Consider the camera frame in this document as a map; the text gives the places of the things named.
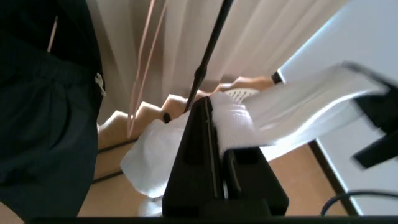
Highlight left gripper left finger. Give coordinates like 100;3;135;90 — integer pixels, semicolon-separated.
162;95;224;218

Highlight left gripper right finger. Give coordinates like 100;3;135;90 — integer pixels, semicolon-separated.
222;146;290;218

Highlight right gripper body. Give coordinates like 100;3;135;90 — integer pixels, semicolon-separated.
353;82;398;170

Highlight white garment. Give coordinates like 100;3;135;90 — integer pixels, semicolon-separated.
119;63;390;218

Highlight pink clothes hanger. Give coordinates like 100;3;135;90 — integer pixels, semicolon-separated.
126;0;169;139
46;17;59;53

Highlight black shorts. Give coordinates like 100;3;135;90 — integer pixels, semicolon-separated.
0;0;106;222

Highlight white laundry basket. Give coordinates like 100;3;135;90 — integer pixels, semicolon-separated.
223;88;261;104

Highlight black clothes rack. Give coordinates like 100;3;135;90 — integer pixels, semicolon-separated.
91;0;234;185

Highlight beige curtain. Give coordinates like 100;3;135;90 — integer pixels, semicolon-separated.
85;0;351;125

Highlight black cable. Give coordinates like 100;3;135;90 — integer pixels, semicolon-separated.
320;190;398;217

